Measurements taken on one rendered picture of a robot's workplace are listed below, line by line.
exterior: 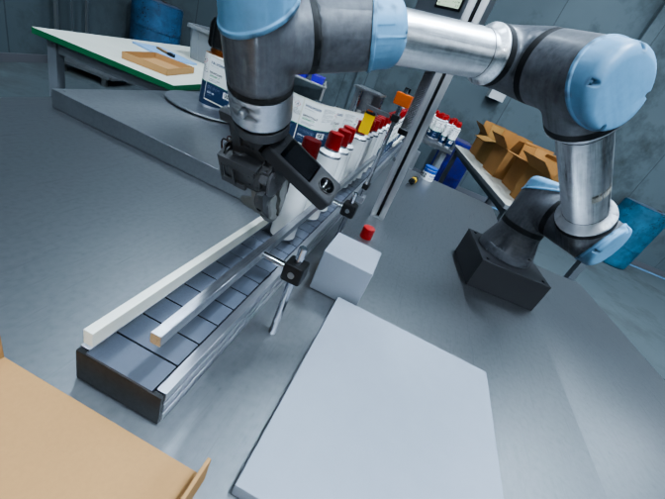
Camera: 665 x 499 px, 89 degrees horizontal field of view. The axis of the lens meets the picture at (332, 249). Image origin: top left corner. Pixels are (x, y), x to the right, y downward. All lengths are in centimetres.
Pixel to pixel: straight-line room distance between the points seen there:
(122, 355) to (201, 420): 11
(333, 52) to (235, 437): 43
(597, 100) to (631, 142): 619
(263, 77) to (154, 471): 40
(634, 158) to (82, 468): 689
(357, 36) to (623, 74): 39
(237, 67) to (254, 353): 37
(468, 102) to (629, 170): 267
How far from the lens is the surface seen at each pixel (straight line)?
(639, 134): 683
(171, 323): 37
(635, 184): 707
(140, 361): 44
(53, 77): 253
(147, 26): 567
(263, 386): 50
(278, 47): 38
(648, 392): 113
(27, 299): 59
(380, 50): 42
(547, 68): 66
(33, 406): 48
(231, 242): 58
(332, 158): 75
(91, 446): 45
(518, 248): 103
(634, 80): 67
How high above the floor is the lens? 123
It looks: 29 degrees down
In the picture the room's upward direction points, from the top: 23 degrees clockwise
